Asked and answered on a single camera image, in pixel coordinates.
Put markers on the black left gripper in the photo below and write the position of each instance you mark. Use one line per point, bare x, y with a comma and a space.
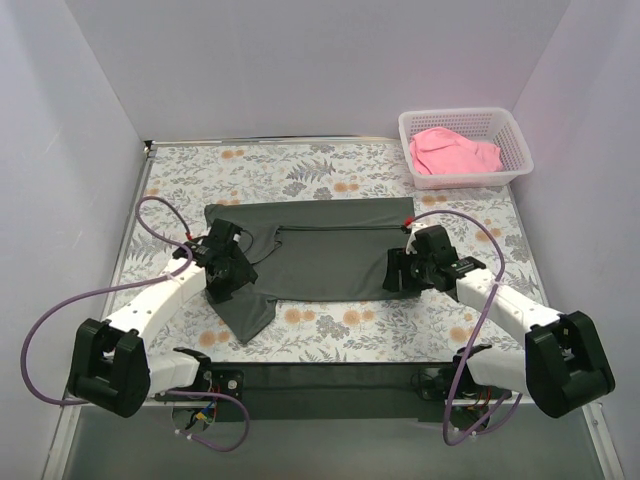
239, 279

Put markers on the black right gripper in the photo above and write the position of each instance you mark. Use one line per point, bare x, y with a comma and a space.
396, 270

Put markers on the dark grey t shirt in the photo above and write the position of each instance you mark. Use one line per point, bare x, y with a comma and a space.
311, 251

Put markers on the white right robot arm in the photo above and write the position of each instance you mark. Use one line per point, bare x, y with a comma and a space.
535, 340

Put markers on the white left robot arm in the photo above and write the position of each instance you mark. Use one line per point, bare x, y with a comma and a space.
135, 340

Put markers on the floral patterned table mat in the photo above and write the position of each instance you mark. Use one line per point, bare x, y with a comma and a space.
182, 180

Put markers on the pink t shirt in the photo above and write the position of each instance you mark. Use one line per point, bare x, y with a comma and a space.
440, 151

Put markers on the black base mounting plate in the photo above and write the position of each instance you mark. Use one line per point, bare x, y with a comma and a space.
325, 391

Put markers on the white plastic laundry basket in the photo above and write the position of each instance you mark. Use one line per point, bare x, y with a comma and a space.
491, 124

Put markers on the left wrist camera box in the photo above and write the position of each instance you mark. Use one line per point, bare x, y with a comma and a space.
222, 235

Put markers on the aluminium frame rail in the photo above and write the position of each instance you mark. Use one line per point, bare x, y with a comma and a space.
556, 390

